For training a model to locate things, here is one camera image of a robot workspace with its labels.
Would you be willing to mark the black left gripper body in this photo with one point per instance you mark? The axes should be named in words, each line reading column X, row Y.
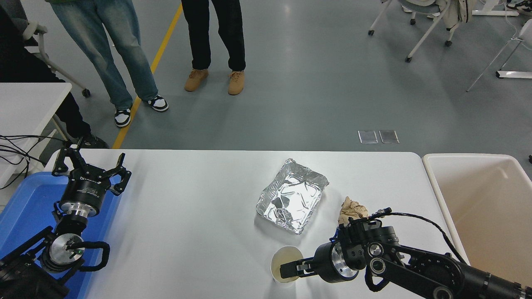
column 85, row 192

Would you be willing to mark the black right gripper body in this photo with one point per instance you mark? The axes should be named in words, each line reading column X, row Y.
column 324, row 263

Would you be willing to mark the white paper cup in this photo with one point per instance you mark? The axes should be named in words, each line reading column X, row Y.
column 276, row 259

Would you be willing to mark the tan paper ball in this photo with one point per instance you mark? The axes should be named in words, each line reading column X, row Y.
column 352, row 209

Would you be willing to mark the silver foil tray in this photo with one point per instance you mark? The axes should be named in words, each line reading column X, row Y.
column 291, row 197

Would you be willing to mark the blue plastic tray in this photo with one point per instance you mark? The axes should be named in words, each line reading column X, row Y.
column 25, row 199

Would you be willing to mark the white side table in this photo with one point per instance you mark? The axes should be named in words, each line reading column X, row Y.
column 25, row 108

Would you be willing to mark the person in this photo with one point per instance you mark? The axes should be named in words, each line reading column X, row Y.
column 521, row 5
column 112, row 50
column 16, row 62
column 199, row 33

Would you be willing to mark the clear floor plate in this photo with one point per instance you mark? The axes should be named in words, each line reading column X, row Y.
column 389, row 136
column 368, row 137

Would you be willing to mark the white wheeled chair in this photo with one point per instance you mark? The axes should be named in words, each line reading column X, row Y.
column 35, row 30

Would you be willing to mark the large pale bin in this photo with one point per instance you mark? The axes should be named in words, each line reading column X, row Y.
column 490, row 207

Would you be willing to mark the white-legged office chair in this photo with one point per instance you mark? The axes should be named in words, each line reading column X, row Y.
column 428, row 31

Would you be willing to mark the pale jacket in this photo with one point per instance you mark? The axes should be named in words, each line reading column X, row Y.
column 455, row 12

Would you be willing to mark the white desk foot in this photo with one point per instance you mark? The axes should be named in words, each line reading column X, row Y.
column 496, row 12

